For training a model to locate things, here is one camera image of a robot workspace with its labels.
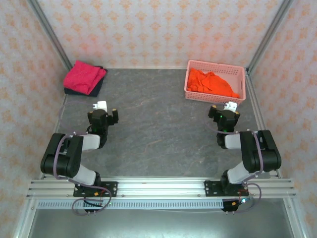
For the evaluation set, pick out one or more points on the orange t-shirt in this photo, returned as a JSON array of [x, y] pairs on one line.
[[210, 84]]

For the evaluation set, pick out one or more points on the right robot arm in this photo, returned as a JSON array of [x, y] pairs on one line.
[[267, 153]]

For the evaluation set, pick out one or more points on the pink plastic basket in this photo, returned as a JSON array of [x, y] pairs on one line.
[[198, 97]]

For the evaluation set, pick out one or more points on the dark navy folded t-shirt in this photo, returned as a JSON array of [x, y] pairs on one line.
[[95, 90]]

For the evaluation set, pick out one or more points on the pink folded t-shirt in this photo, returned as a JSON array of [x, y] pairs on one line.
[[81, 74]]

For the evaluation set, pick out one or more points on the black controller box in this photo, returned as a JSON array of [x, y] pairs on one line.
[[230, 207]]

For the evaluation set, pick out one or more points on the metal sheet panel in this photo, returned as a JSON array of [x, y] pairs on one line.
[[161, 223]]

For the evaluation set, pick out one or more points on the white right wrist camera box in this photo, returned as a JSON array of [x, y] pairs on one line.
[[231, 106]]

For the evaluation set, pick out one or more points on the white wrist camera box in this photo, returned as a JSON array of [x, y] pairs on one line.
[[231, 106], [101, 105]]

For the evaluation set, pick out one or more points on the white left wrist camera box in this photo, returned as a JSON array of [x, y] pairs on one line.
[[101, 105]]

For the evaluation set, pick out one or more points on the aluminium table side rail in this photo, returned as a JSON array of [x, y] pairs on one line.
[[55, 134], [257, 111]]

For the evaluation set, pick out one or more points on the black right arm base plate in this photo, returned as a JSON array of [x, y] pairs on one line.
[[210, 188]]

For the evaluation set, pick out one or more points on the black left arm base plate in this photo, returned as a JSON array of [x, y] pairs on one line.
[[111, 188]]

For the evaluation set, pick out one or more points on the aluminium mounting rail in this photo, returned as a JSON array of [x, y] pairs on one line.
[[161, 188]]

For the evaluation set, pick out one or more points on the aluminium frame post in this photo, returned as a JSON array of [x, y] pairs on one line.
[[49, 32], [270, 32]]

